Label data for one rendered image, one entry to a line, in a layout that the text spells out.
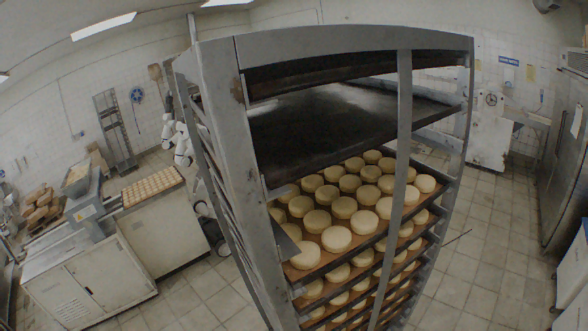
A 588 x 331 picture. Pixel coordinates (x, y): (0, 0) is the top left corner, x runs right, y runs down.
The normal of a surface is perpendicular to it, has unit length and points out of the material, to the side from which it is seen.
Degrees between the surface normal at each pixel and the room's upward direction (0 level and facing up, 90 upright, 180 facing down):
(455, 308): 0
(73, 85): 90
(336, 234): 0
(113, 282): 90
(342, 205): 0
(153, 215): 90
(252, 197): 90
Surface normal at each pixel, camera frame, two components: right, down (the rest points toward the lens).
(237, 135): 0.48, 0.36
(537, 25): -0.69, 0.42
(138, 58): 0.71, 0.25
